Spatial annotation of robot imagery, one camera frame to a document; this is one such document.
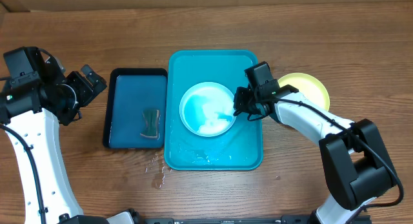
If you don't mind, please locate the light blue plate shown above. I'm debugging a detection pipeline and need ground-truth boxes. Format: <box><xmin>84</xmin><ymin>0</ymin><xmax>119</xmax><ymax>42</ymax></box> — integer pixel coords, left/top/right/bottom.
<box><xmin>179</xmin><ymin>82</ymin><xmax>236</xmax><ymax>137</ymax></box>

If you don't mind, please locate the yellow plate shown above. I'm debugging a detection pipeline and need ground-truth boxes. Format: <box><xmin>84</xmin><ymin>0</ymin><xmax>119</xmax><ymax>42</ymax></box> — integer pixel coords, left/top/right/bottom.
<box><xmin>278</xmin><ymin>73</ymin><xmax>330</xmax><ymax>111</ymax></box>

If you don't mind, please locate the green and orange sponge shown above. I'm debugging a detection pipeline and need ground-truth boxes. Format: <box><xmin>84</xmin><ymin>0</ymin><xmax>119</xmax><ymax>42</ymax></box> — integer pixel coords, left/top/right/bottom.
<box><xmin>140</xmin><ymin>109</ymin><xmax>160</xmax><ymax>139</ymax></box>

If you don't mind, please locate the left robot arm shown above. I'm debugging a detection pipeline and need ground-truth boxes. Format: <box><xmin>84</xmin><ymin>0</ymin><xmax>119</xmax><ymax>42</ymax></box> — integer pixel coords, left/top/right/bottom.
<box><xmin>1</xmin><ymin>46</ymin><xmax>106</xmax><ymax>223</ymax></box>

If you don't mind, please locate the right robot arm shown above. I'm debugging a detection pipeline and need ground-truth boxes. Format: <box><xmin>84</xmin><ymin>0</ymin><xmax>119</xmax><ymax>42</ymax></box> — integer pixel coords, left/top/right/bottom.
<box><xmin>234</xmin><ymin>61</ymin><xmax>404</xmax><ymax>224</ymax></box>

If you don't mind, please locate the teal plastic tray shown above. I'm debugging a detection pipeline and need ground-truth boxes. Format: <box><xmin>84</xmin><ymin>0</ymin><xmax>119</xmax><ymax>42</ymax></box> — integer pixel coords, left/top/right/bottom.
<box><xmin>164</xmin><ymin>50</ymin><xmax>263</xmax><ymax>170</ymax></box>

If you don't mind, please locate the black water tray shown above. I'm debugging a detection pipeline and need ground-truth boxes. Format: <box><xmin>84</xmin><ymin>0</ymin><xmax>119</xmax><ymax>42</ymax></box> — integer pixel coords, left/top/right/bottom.
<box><xmin>103</xmin><ymin>68</ymin><xmax>168</xmax><ymax>150</ymax></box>

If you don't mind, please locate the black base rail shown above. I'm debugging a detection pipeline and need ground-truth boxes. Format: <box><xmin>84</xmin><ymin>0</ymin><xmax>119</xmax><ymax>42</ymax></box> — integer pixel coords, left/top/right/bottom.
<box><xmin>58</xmin><ymin>209</ymin><xmax>319</xmax><ymax>224</ymax></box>

